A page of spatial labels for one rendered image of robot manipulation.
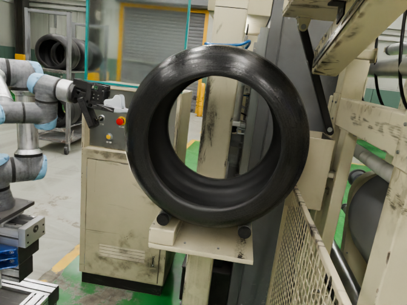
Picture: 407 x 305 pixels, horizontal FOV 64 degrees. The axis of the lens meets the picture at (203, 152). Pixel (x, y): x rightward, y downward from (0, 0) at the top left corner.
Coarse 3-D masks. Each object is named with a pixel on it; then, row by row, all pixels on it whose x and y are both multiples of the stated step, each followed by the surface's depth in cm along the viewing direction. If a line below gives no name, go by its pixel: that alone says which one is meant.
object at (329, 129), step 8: (304, 32) 121; (304, 40) 121; (304, 48) 122; (312, 48) 122; (312, 56) 122; (312, 64) 123; (312, 80) 126; (320, 80) 124; (320, 88) 124; (320, 96) 125; (320, 104) 126; (320, 112) 128; (328, 112) 126; (328, 120) 127; (328, 128) 127
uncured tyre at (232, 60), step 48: (192, 48) 98; (240, 48) 97; (144, 96) 99; (288, 96) 94; (144, 144) 101; (288, 144) 96; (144, 192) 110; (192, 192) 131; (240, 192) 130; (288, 192) 103
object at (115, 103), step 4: (116, 96) 110; (104, 100) 111; (108, 100) 111; (112, 100) 111; (116, 100) 111; (120, 100) 111; (104, 104) 111; (108, 104) 111; (112, 104) 111; (116, 104) 111; (120, 104) 111; (116, 108) 110; (120, 108) 111; (116, 112) 111; (120, 112) 111; (124, 112) 112
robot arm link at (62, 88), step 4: (60, 80) 111; (64, 80) 112; (68, 80) 113; (60, 84) 111; (64, 84) 111; (68, 84) 111; (56, 88) 110; (60, 88) 110; (64, 88) 110; (68, 88) 111; (56, 92) 111; (60, 92) 110; (64, 92) 110; (56, 96) 112; (60, 96) 111; (64, 96) 111; (64, 100) 113; (68, 100) 113
